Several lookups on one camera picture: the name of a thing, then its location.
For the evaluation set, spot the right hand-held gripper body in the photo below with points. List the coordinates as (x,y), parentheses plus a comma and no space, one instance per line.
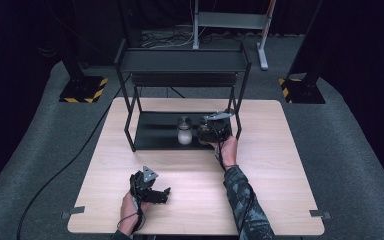
(215,128)

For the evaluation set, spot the person's left hand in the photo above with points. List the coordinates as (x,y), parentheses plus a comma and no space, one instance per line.
(128,213)

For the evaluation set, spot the grey table bracket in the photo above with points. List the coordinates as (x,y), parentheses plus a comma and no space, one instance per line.
(320,214)
(75,211)

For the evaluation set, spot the person's right hand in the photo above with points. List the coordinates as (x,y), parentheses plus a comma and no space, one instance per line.
(229,151)

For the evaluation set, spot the black metal shelf rack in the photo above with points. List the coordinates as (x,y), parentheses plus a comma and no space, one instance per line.
(180,61)

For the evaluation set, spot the glass jar with white powder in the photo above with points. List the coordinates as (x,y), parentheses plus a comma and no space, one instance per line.
(184,135)

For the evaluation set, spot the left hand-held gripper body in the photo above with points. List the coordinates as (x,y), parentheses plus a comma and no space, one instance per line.
(144,183)

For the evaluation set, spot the black metal floor stand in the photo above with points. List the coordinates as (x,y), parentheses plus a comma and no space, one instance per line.
(80,88)
(301,90)

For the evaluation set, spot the grey metal frame stand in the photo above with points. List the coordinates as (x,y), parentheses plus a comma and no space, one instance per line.
(230,20)

